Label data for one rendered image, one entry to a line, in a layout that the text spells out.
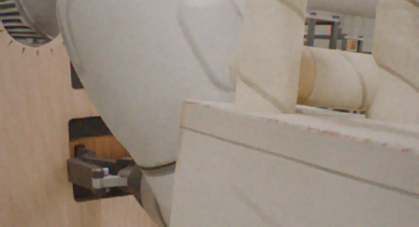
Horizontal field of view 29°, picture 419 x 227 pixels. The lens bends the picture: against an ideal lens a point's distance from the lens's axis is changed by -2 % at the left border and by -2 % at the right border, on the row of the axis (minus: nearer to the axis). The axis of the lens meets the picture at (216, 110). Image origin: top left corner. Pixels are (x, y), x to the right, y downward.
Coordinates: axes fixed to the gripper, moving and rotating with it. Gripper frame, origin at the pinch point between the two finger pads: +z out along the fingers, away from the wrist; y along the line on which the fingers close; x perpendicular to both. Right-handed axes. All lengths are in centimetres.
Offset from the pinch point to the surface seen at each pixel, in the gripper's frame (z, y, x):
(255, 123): -60, -13, 11
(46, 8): 31.1, 1.1, 18.4
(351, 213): -68, -13, 9
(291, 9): -57, -9, 16
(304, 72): -56, -8, 13
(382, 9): -56, -2, 16
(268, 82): -57, -10, 13
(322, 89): -56, -7, 12
